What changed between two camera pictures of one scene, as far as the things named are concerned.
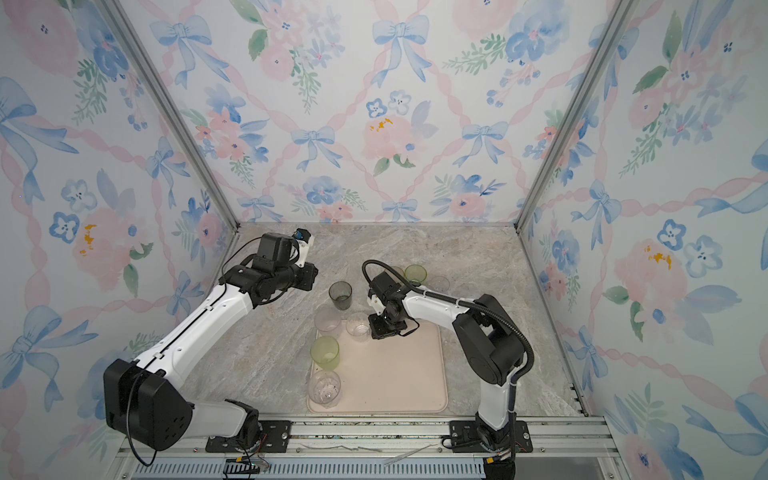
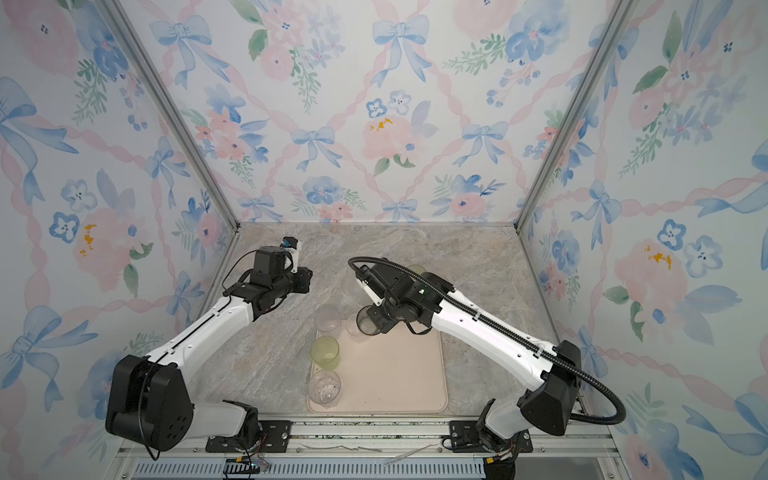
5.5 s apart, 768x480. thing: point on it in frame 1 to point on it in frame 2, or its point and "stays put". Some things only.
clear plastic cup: (328, 319) stays put
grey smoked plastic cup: (341, 293) to (365, 322)
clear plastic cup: (358, 327) stays put
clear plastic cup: (324, 388) stays put
